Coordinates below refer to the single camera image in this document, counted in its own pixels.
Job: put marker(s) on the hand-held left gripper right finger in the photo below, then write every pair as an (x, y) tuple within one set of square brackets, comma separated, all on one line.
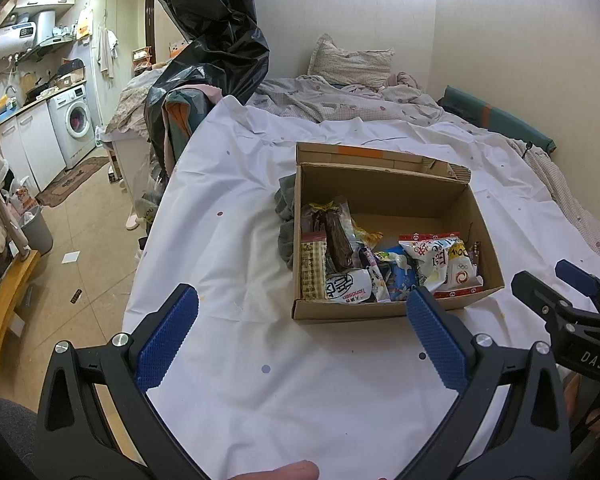
[(437, 340)]

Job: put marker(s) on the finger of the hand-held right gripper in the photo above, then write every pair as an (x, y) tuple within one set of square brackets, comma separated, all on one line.
[(535, 292), (577, 275)]

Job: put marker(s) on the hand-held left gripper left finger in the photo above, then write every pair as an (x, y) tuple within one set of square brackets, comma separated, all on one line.
[(167, 337)]

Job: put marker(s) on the brown white snack bar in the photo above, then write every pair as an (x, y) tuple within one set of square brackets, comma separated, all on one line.
[(475, 255)]

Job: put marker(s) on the blue popcorn bag green lettering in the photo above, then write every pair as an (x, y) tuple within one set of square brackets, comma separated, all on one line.
[(400, 280)]

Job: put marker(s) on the white pouch with red label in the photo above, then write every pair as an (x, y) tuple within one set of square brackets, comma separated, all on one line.
[(440, 265)]

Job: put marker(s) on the dark blue white snack bar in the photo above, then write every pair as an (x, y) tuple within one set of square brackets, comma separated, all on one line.
[(377, 275)]

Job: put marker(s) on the white packet with black characters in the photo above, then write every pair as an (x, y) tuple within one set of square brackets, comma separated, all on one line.
[(347, 287)]

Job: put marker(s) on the yellow printed snack bag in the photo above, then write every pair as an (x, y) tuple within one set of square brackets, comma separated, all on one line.
[(367, 234)]

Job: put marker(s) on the clear-wrapped chocolate cake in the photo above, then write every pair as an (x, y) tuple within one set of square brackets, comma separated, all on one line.
[(312, 222), (337, 242)]

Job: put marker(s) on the beige cracker bar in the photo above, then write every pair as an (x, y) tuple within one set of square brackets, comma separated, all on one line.
[(312, 270)]

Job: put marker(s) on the brown cardboard box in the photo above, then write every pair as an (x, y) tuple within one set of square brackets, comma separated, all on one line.
[(380, 195)]

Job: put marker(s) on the person's right hand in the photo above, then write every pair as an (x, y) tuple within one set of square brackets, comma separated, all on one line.
[(571, 400)]

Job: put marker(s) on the person's left hand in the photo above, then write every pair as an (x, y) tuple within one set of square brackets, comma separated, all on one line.
[(285, 472)]

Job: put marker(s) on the small black object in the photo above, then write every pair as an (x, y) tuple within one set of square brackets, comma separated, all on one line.
[(76, 296)]

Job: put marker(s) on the white slipper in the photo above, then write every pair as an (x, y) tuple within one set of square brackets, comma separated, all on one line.
[(132, 222)]

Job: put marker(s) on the white paper sheet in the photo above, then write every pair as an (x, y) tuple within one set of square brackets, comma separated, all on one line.
[(71, 257)]

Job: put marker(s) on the clear plastic bag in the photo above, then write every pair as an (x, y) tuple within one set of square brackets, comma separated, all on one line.
[(147, 200)]

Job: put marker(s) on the grey cloth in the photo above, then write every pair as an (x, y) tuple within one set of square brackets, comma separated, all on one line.
[(287, 240)]

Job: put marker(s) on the grey trash bin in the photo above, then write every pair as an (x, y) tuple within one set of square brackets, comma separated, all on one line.
[(39, 232)]

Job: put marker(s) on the yellow wooden stool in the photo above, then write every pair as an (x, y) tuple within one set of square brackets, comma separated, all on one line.
[(5, 300)]

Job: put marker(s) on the brown patterned rug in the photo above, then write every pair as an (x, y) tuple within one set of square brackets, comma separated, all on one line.
[(75, 180)]

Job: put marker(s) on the green mat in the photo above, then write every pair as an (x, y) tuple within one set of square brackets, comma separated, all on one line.
[(485, 112)]

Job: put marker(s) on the person's grey clothing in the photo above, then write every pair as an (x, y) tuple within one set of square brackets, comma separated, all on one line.
[(5, 440)]

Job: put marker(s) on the green orange clothes pile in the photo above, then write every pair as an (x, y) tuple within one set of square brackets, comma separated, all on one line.
[(180, 120)]

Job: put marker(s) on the white kitchen cabinet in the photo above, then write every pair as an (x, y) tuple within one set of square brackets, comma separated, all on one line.
[(30, 150)]

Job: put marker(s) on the white washing machine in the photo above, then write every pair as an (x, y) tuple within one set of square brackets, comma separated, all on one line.
[(75, 120)]

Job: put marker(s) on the patterned pillow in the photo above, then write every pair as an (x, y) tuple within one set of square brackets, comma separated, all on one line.
[(350, 62)]

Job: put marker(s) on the white hanging towel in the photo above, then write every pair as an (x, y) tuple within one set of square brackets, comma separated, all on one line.
[(107, 50)]

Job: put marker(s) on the black plastic bag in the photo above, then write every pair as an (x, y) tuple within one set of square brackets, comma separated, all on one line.
[(210, 35)]

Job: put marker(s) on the yellow hanging bag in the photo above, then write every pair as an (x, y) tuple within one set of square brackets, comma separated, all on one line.
[(83, 22)]

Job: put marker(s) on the white water heater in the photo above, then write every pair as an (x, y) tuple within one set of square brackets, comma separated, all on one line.
[(25, 35)]

